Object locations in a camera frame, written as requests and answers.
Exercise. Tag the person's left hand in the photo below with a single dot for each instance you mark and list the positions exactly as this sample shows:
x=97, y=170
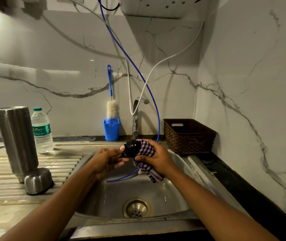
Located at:
x=105, y=160

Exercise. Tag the person's right hand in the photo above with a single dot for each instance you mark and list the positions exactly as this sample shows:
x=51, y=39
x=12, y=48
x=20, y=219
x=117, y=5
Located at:
x=159, y=159

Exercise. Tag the person's right thumb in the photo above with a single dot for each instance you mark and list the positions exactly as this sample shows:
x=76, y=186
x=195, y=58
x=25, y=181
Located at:
x=144, y=158

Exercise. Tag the person's left thumb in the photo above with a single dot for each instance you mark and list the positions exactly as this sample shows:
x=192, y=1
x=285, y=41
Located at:
x=121, y=160

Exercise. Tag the checkered purple cloth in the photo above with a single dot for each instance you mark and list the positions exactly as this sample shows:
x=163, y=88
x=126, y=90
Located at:
x=146, y=160

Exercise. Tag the black flask lid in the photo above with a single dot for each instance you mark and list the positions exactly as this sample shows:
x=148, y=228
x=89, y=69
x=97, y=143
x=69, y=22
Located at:
x=131, y=148

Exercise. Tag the person's right forearm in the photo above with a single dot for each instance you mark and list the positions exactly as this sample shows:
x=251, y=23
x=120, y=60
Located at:
x=215, y=210

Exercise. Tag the person's left forearm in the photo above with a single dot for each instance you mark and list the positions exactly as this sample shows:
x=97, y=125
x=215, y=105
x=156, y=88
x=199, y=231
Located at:
x=55, y=207

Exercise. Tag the blue plastic holder cup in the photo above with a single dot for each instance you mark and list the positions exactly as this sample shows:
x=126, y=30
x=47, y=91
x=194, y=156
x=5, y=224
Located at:
x=111, y=129

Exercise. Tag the steel tap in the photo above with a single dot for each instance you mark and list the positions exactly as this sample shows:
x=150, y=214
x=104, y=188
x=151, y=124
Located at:
x=136, y=117

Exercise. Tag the steel sink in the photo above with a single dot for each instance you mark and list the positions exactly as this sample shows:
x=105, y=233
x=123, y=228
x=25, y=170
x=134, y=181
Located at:
x=102, y=198

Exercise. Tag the brown woven plastic basket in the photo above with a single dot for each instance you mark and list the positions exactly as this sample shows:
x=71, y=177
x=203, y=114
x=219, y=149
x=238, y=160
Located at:
x=189, y=136

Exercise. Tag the sink drain strainer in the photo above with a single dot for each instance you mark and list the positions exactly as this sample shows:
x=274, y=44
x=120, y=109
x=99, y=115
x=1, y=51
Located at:
x=136, y=208

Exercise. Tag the blue bottle brush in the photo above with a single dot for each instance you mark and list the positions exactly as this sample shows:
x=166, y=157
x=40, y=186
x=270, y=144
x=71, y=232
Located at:
x=111, y=102

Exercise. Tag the clear plastic water bottle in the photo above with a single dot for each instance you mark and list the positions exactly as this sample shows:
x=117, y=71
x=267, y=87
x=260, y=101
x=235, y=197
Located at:
x=42, y=130

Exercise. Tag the steel flask cup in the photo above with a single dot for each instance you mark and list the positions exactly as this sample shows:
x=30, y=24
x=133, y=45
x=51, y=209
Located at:
x=38, y=181

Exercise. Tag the white water tube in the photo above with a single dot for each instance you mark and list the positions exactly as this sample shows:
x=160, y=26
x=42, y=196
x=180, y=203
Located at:
x=155, y=67

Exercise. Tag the blue water tube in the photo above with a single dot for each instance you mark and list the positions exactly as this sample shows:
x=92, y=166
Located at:
x=133, y=65

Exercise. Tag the tall steel flask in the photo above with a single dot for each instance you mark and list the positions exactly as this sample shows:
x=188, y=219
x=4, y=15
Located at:
x=16, y=140

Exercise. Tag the white water purifier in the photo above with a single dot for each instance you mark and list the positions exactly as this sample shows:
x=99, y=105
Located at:
x=158, y=6

